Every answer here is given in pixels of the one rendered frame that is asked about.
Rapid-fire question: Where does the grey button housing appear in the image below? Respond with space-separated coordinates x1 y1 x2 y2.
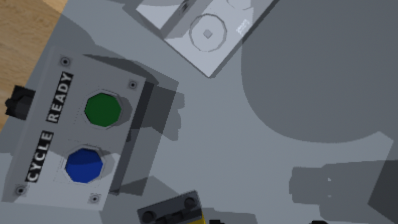
1 45 154 211

